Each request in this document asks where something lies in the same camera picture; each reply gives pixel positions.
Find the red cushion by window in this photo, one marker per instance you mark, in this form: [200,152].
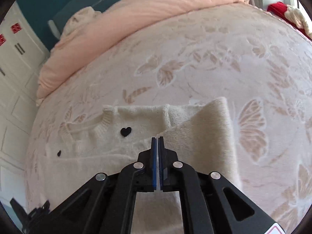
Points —
[279,10]

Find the cream sweater with black hearts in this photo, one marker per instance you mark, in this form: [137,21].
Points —
[201,135]

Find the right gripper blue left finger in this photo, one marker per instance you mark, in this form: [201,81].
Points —
[153,162]

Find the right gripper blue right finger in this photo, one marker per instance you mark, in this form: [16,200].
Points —
[163,169]

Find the white wardrobe with red stickers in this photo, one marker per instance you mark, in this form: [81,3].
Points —
[22,55]

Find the peach pink duvet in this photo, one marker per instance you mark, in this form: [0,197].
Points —
[80,45]

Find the pink butterfly bed blanket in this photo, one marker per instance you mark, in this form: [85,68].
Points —
[260,64]

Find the cream towel at headboard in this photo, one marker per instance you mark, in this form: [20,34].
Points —
[79,19]

